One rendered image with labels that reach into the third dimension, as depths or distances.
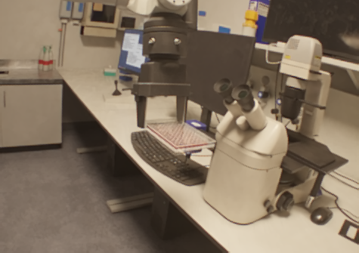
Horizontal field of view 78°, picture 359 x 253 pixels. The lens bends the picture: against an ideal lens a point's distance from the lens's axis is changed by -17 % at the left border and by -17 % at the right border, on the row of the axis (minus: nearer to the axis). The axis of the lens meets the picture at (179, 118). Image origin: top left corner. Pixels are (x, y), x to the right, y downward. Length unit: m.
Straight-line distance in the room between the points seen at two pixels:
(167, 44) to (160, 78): 0.06
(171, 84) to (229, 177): 0.33
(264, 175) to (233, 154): 0.10
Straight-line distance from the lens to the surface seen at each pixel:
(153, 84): 0.48
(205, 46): 1.24
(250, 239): 0.73
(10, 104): 2.52
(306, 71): 0.80
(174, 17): 0.52
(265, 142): 0.66
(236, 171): 0.69
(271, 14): 1.48
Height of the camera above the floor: 1.21
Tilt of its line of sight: 17 degrees down
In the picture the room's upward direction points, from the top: 9 degrees clockwise
